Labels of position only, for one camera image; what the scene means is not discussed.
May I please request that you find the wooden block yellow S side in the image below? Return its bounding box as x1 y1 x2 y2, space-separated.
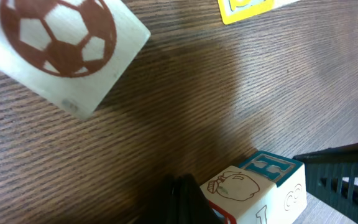
217 0 301 26

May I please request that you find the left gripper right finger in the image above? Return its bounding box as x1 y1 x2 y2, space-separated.
178 174 223 224

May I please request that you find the blue H letter block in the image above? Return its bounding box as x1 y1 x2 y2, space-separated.
239 151 307 223

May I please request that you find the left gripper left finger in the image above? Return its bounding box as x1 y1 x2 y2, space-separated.
135 175 178 224

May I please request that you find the wooden block yellow W side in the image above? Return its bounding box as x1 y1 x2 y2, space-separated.
0 0 150 118

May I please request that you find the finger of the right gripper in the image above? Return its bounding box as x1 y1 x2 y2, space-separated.
293 143 358 223

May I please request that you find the wooden block green side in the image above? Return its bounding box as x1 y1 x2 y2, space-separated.
201 166 275 224

